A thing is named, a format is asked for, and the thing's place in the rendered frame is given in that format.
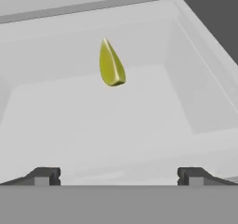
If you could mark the yellow lemon wedge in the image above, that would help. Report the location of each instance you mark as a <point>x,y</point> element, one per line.
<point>110,65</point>

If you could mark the white fridge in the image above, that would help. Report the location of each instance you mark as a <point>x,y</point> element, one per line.
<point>93,119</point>

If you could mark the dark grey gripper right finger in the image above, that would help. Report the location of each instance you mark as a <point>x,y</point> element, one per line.
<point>193,174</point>

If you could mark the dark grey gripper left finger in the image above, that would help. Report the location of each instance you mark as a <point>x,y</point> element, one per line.
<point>43,174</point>

